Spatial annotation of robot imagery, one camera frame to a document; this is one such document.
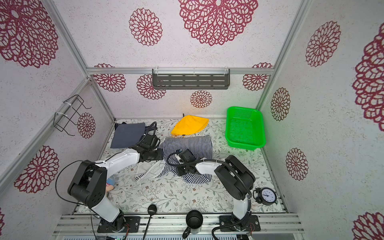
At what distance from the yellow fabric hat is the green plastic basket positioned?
0.62 feet

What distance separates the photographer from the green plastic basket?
3.55ft

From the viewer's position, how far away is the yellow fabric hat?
1.15m
